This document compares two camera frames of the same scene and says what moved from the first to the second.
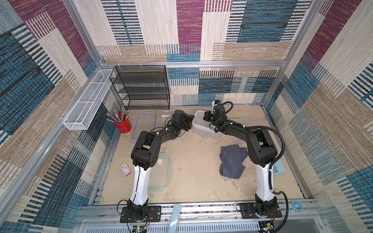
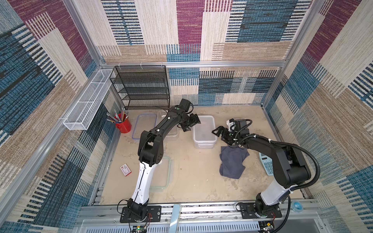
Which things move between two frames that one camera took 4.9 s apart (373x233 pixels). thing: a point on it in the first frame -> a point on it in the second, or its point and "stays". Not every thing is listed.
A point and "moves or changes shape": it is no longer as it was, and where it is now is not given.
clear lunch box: x=201 y=127 moves or changes shape
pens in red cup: x=123 y=116 stays
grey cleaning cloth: x=232 y=157 stays
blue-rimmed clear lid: x=144 y=123 stays
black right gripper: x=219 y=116 -> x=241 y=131
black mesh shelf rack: x=146 y=87 stays
